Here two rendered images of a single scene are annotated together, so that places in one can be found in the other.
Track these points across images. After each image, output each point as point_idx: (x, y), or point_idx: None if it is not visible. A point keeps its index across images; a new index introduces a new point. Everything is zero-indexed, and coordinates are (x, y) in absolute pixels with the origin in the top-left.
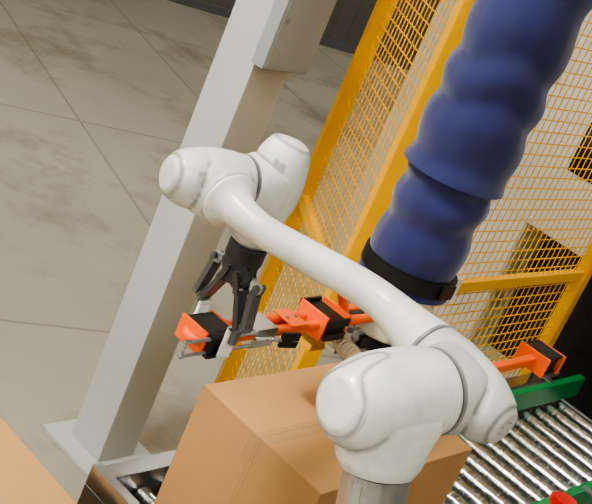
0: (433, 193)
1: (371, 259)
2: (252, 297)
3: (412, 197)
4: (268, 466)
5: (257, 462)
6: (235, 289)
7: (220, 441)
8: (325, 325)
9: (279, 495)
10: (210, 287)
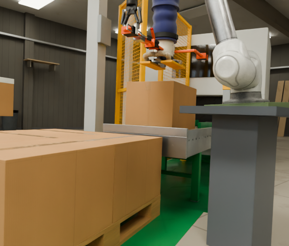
0: (164, 9)
1: (155, 34)
2: (139, 10)
3: (159, 12)
4: (154, 86)
5: (151, 88)
6: (133, 11)
7: (137, 92)
8: (154, 40)
9: (161, 91)
10: (125, 18)
